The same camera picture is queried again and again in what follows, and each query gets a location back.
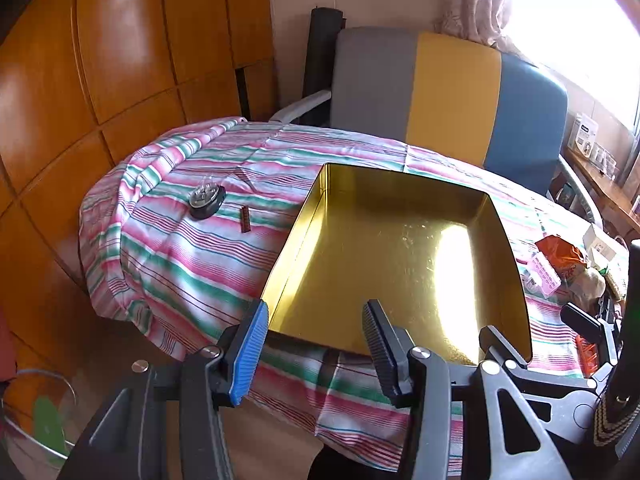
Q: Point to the orange silver snack packet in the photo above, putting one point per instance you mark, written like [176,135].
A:
[557,255]

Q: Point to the beige floral curtain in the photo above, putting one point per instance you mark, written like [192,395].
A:
[475,5]

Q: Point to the wooden wardrobe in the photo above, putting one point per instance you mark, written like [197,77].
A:
[100,85]

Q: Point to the white carton box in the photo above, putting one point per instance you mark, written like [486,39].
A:
[602,245]

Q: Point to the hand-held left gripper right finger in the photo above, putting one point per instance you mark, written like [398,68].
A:
[385,355]

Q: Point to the wooden side desk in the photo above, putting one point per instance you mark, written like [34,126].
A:
[600,180]

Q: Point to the striped cloth covered desktop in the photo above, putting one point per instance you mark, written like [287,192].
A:
[200,270]

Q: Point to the pink plastic packet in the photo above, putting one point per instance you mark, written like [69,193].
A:
[541,272]

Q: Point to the maroon gold tin box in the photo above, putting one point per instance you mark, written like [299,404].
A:
[390,250]

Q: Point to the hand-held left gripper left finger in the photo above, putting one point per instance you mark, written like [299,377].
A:
[247,355]

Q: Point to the black round dish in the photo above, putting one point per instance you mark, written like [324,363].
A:
[206,202]

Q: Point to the grey yellow blue chair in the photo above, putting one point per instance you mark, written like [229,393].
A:
[450,90]

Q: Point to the clear plastic bin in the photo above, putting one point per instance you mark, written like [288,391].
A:
[40,420]

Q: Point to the small brown bar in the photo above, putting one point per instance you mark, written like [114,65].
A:
[245,220]

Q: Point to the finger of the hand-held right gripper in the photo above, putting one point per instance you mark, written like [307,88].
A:
[585,322]
[500,345]

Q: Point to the row of small white cups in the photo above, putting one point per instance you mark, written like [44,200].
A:
[606,160]

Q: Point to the white printed box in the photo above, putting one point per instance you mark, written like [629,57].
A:
[584,135]

